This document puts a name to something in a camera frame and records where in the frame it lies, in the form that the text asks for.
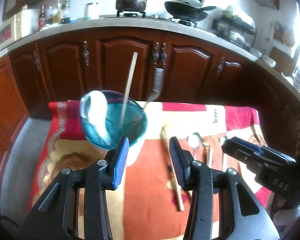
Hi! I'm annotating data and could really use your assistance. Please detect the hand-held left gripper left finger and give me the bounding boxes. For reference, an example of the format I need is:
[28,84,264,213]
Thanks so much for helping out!
[20,135,130,240]

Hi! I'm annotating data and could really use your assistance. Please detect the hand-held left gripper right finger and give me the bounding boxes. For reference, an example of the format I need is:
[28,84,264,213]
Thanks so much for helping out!
[169,137,280,240]

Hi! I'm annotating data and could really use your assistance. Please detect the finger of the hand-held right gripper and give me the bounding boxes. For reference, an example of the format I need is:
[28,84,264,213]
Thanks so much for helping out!
[231,137,268,155]
[221,139,260,167]

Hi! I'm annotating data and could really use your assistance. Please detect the floral utensil holder blue rim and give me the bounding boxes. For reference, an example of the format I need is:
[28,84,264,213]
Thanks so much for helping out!
[79,89,148,167]

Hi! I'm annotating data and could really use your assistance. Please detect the white ceramic spoon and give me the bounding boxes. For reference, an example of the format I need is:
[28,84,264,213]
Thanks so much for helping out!
[80,90,113,146]

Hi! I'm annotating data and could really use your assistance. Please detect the person's right forearm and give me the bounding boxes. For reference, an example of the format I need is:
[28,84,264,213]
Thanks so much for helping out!
[271,197,300,233]

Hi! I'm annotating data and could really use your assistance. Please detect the red printed blanket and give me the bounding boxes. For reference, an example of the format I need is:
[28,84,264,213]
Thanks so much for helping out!
[29,100,275,240]

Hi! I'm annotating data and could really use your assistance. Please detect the patterned bowl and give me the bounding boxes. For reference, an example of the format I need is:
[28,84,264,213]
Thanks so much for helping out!
[262,54,276,67]

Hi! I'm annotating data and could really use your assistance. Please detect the white bowl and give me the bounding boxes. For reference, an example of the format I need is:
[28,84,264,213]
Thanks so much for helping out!
[249,47,263,58]

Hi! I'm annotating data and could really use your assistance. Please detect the wooden kitchen base cabinets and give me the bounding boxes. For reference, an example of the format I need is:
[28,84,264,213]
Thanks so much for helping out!
[0,27,300,205]

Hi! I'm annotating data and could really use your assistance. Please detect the round bamboo mat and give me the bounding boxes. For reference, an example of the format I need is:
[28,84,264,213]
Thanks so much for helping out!
[282,29,296,47]

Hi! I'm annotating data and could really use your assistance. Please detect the black dish rack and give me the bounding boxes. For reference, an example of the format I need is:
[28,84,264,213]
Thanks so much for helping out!
[212,11,257,48]

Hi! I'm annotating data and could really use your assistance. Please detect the gas stove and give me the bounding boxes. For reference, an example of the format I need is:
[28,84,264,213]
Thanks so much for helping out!
[100,10,198,27]

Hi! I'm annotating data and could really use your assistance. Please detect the black wok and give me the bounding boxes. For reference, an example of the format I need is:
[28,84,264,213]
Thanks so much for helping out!
[164,1,217,22]

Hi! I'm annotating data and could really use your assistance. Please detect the white kettle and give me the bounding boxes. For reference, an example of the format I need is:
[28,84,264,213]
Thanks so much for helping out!
[84,2,100,20]

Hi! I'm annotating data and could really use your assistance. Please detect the black cooking pot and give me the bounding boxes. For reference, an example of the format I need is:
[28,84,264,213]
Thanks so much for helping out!
[114,0,152,12]

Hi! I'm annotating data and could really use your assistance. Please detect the dark sauce bottle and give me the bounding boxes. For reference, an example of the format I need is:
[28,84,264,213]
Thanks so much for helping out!
[38,3,47,32]

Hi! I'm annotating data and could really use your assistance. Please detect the yellow capped bottle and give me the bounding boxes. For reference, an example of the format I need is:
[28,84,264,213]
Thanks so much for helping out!
[62,0,72,18]

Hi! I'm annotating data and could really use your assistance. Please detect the cream microwave oven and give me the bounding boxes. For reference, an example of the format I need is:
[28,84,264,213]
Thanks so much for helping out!
[0,12,28,50]

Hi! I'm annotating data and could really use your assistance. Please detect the wall chopstick basket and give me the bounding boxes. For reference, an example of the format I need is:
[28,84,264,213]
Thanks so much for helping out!
[272,21,285,42]

